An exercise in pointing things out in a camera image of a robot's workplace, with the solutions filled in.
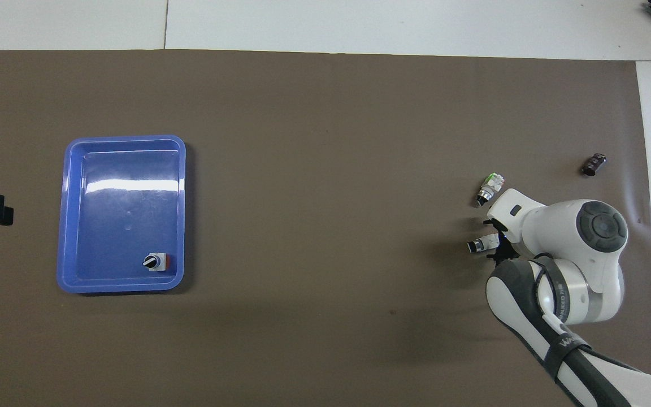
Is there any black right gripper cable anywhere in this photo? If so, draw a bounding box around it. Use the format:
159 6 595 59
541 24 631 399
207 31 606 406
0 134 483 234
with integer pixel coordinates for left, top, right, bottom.
531 254 567 332

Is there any small dark cylindrical component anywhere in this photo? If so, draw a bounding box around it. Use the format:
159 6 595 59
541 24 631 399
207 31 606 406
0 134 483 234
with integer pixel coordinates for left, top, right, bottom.
581 153 609 177

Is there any selector switch with red block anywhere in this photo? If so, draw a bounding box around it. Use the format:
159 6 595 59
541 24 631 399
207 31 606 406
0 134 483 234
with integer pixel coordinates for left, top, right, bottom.
142 252 173 272

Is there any blue plastic tray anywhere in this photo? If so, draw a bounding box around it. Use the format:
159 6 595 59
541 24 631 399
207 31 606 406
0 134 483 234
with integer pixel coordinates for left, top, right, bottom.
57 135 187 295

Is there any brown paper table mat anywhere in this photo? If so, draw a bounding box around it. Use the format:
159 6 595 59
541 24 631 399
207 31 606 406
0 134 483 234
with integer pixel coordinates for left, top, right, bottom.
0 50 651 407

